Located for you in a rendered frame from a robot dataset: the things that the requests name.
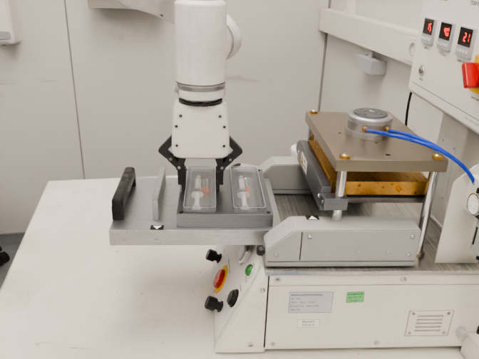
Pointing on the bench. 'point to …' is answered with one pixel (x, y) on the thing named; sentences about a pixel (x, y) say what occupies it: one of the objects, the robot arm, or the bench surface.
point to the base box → (353, 312)
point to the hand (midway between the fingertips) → (200, 179)
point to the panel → (231, 279)
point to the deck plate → (298, 209)
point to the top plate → (375, 143)
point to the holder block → (225, 210)
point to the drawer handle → (127, 179)
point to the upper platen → (374, 183)
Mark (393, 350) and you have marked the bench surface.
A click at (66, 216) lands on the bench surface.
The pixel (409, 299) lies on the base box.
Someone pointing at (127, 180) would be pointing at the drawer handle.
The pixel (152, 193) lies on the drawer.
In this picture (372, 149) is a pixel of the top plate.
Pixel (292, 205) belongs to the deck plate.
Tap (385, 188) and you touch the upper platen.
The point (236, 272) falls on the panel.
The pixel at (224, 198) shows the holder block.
